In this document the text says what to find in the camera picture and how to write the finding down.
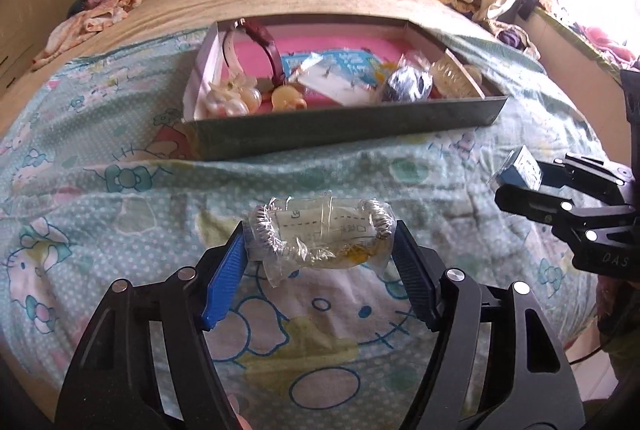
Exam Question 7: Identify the bagged dark hair accessory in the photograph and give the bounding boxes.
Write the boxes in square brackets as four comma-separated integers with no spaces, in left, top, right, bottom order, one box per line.
[382,55,435,104]

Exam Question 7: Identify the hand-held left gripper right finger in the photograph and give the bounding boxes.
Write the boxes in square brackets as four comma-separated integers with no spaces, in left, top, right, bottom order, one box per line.
[392,219,586,430]

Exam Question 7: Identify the peach patterned garment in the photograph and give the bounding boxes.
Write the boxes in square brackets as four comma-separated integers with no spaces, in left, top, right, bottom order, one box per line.
[32,0,146,71]

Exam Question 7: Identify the bagged yellow rings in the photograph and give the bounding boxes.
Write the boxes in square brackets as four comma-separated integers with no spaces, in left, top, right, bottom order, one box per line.
[375,58,403,84]

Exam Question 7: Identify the window sill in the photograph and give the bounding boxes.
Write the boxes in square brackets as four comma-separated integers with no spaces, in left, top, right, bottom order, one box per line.
[530,3,640,81]

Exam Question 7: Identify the black cable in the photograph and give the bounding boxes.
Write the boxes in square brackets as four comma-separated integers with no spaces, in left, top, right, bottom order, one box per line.
[565,340,613,366]

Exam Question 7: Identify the person's right forearm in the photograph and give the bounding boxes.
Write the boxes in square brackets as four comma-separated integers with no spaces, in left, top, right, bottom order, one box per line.
[592,273,640,411]

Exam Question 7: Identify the pearl jewelry cluster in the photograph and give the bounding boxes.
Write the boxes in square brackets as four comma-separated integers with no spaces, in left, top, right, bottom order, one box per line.
[197,75,263,118]

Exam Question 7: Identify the pink book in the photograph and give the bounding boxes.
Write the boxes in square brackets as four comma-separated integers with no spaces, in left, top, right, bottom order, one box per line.
[220,35,446,108]

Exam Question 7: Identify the grey cardboard box tray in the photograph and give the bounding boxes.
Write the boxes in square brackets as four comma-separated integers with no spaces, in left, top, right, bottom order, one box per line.
[181,13,510,161]

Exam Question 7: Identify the bagged silver bracelet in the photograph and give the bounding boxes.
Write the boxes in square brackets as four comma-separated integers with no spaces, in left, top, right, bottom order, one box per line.
[248,196,398,288]

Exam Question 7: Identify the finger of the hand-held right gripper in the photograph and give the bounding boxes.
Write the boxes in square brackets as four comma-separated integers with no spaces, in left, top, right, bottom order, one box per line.
[495,184,636,241]
[542,154,632,201]

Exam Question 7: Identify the blue printed card packet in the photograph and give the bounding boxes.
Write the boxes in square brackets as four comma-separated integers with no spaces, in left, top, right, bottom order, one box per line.
[290,53,396,106]

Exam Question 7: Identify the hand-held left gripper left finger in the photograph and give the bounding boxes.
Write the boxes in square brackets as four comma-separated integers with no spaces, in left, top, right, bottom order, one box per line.
[55,220,249,430]

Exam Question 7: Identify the cat print blanket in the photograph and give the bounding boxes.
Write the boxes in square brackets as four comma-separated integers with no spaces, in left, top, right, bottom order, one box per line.
[0,30,616,430]

